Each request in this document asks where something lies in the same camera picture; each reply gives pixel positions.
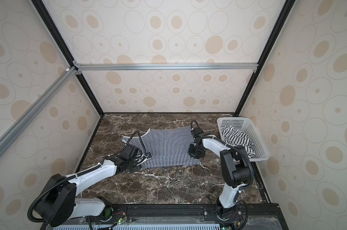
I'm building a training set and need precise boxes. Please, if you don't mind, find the blue white striped tank top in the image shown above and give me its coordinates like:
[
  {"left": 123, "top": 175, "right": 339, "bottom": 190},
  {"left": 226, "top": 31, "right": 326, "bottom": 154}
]
[{"left": 122, "top": 126, "right": 201, "bottom": 169}]

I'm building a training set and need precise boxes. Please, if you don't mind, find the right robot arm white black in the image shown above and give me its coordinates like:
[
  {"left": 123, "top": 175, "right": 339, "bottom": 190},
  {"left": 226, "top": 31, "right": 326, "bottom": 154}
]
[{"left": 188, "top": 126, "right": 254, "bottom": 219}]

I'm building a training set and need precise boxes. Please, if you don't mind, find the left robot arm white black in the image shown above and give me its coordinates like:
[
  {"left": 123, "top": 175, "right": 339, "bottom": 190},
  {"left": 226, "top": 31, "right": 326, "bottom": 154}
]
[{"left": 27, "top": 144, "right": 151, "bottom": 227}]

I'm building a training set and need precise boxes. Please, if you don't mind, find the black white striped tank top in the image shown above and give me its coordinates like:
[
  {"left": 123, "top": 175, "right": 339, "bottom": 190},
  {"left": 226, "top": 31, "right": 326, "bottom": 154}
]
[{"left": 221, "top": 126, "right": 255, "bottom": 158}]

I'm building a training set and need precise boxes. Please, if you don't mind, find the white plastic laundry basket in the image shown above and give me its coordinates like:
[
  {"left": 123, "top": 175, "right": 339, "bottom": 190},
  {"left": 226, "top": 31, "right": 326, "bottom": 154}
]
[{"left": 217, "top": 117, "right": 269, "bottom": 162}]

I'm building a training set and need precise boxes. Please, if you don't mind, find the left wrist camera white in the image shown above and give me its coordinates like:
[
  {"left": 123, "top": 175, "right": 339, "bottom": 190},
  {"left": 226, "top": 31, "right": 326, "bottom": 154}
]
[{"left": 136, "top": 154, "right": 151, "bottom": 165}]

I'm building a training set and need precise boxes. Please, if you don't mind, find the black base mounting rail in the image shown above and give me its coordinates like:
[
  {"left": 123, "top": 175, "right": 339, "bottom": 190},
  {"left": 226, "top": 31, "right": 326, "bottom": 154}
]
[{"left": 40, "top": 203, "right": 289, "bottom": 230}]

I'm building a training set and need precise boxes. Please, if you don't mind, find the horizontal aluminium back rail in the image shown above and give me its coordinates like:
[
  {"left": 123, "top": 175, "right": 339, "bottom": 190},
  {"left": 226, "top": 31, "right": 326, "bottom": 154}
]
[{"left": 77, "top": 63, "right": 258, "bottom": 71}]

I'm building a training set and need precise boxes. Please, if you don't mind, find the diagonal aluminium left rail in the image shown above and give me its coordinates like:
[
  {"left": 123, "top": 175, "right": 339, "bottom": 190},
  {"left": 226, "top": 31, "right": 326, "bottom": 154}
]
[{"left": 0, "top": 67, "right": 76, "bottom": 158}]

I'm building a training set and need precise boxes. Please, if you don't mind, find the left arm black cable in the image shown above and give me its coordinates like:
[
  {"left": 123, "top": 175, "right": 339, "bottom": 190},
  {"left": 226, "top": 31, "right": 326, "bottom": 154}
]
[{"left": 27, "top": 130, "right": 148, "bottom": 223}]

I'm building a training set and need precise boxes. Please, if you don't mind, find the right black corner post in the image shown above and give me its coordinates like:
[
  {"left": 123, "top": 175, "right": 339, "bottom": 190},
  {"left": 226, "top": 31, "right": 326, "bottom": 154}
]
[{"left": 233, "top": 0, "right": 296, "bottom": 117}]

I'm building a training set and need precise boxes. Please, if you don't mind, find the black corner post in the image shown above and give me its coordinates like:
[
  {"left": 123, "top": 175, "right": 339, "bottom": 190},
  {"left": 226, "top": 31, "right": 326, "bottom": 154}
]
[
  {"left": 233, "top": 0, "right": 296, "bottom": 117},
  {"left": 31, "top": 0, "right": 104, "bottom": 117}
]

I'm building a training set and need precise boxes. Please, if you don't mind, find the left black corner post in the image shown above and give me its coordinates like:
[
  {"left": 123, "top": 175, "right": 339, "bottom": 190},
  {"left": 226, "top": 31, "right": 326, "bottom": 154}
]
[{"left": 31, "top": 0, "right": 104, "bottom": 117}]

